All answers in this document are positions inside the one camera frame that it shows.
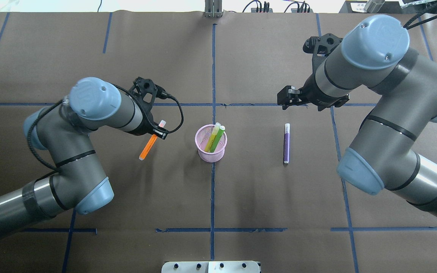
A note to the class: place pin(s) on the pink mesh pen holder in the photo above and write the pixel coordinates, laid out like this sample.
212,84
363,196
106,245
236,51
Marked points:
201,139

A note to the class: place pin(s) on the orange highlighter pen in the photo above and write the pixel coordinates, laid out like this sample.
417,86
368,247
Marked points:
148,147

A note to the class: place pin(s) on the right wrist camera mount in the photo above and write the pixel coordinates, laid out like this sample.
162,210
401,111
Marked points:
320,47

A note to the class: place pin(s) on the yellow highlighter pen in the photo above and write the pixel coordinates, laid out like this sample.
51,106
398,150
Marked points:
210,140

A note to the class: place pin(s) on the metal cup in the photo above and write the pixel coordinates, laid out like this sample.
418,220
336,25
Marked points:
373,6

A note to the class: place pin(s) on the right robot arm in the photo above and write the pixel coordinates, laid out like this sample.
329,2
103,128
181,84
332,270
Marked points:
377,54

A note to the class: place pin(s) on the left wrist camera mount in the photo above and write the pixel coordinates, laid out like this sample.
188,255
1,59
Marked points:
146,92

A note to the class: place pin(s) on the green highlighter pen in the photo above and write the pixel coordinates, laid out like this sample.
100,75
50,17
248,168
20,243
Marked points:
216,139

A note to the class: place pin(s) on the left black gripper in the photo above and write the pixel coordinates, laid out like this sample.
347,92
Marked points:
145,128

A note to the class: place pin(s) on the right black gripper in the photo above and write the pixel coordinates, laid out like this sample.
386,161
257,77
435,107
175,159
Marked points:
314,92

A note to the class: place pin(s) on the aluminium frame post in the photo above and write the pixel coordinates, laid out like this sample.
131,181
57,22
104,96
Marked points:
213,8

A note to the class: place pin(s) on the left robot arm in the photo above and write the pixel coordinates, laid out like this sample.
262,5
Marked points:
59,137

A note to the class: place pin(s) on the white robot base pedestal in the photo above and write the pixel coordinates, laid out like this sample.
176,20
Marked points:
228,266

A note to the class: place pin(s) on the purple marker pen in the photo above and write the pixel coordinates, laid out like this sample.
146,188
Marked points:
286,155

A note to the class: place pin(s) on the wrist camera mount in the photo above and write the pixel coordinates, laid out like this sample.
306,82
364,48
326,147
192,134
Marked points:
320,47
146,92

